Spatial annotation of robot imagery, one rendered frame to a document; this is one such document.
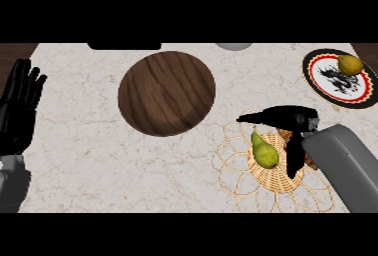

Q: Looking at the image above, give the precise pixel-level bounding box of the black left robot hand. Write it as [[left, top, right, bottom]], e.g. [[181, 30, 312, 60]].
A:
[[0, 58, 49, 157]]

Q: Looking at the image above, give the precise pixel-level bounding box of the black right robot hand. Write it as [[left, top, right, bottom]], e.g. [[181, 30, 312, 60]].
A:
[[235, 105, 323, 180]]

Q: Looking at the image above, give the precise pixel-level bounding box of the green pear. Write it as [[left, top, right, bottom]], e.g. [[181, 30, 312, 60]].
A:
[[250, 125, 281, 170]]

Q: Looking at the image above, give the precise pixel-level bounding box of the woven wicker placemat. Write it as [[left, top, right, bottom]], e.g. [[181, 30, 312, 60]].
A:
[[212, 109, 337, 214]]

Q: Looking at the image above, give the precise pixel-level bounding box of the brown wooden bowl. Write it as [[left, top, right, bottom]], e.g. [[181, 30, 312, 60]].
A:
[[117, 50, 218, 138]]

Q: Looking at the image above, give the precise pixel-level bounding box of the white plate with dragon print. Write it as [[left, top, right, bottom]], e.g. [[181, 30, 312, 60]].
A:
[[302, 48, 378, 110]]

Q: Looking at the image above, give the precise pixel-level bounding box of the yellow lemon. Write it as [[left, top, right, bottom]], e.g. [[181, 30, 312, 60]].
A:
[[336, 54, 367, 77]]

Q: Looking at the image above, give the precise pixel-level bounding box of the grey round object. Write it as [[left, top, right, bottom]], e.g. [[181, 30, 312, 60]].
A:
[[215, 42, 255, 52]]

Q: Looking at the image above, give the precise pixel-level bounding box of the black appliance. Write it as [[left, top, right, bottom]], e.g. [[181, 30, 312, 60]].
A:
[[86, 42, 165, 51]]

